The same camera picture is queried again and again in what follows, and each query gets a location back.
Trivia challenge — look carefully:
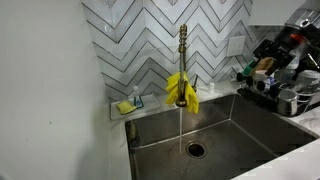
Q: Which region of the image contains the clear dish wand bottle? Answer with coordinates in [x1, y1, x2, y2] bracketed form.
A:
[131, 85, 145, 110]

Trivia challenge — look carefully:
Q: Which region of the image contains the white wall outlet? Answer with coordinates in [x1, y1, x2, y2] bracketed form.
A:
[226, 34, 247, 58]

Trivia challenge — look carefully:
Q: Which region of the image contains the yellow rubber glove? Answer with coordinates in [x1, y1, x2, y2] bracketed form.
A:
[164, 70, 200, 115]

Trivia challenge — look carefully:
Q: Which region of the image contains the clear glass bowl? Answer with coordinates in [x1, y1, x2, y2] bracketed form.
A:
[294, 68, 320, 88]

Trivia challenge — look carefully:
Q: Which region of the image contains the clear sponge tray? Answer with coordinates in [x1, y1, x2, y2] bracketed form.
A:
[109, 93, 162, 122]

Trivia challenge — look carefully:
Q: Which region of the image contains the stainless steel sink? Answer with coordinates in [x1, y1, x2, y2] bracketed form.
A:
[124, 93, 320, 180]

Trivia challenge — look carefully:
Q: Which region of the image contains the black dish rack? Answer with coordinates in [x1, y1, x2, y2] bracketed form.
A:
[236, 75, 320, 118]

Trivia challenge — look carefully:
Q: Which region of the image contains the brass spring faucet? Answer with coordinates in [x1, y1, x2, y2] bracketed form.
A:
[175, 23, 190, 109]

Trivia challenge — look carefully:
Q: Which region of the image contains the dark faucet lever handle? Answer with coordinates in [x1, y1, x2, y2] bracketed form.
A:
[191, 74, 200, 93]

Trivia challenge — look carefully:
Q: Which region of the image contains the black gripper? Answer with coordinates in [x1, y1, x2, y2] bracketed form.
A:
[252, 25, 306, 77]

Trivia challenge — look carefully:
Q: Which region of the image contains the white wall cabinet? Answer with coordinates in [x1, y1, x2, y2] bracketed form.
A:
[247, 0, 306, 27]

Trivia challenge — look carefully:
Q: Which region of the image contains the yellow sponge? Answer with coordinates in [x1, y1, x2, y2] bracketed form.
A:
[115, 100, 137, 116]

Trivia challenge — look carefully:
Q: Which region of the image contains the small white soap pump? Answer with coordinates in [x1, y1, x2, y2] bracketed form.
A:
[207, 81, 216, 95]

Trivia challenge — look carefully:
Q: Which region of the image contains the steel utensil cup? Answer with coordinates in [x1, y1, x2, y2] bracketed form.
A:
[276, 88, 300, 117]

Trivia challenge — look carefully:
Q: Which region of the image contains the round sink drain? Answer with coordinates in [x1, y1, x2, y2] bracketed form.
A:
[185, 141, 208, 160]

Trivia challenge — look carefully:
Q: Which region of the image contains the green plastic plate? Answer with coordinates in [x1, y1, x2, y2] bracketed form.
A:
[241, 57, 259, 77]

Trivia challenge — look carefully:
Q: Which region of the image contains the round wooden plate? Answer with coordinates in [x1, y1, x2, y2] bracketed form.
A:
[253, 56, 275, 77]

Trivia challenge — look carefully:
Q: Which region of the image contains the white mug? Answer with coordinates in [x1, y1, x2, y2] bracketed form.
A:
[253, 70, 276, 91]

